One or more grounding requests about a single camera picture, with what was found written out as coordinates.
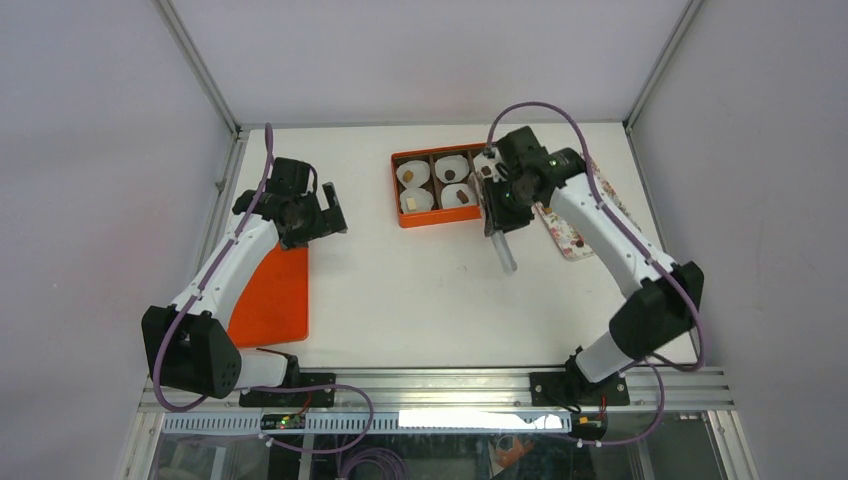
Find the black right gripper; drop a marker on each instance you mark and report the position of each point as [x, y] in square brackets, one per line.
[497, 218]

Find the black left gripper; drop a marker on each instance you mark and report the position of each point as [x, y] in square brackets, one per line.
[327, 221]

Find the metal tongs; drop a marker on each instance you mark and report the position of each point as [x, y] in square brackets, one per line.
[504, 253]

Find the orange chocolate box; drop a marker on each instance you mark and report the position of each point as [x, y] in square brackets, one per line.
[437, 215]

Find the orange box lid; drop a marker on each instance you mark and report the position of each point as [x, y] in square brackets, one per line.
[274, 306]

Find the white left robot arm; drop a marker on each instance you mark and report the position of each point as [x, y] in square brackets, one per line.
[187, 342]

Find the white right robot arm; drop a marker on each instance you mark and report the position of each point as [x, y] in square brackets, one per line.
[660, 293]

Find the white paper cup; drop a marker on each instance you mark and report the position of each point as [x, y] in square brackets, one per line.
[449, 198]
[481, 160]
[413, 173]
[458, 163]
[424, 199]

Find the floral tray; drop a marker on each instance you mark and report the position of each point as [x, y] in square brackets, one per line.
[566, 238]

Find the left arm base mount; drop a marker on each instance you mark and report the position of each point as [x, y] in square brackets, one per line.
[309, 389]

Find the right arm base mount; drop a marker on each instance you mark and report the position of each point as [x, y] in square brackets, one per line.
[576, 391]

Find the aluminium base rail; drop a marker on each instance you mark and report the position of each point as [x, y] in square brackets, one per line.
[445, 401]

